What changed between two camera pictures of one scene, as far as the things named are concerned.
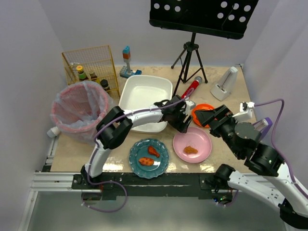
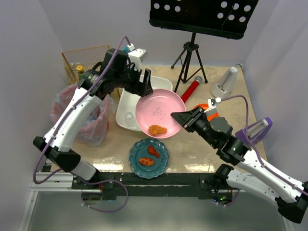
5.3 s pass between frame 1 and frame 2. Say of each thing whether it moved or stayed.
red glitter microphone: stayed
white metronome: stayed
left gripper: moved
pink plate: moved
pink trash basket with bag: stayed
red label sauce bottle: stayed
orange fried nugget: moved
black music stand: stayed
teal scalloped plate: stayed
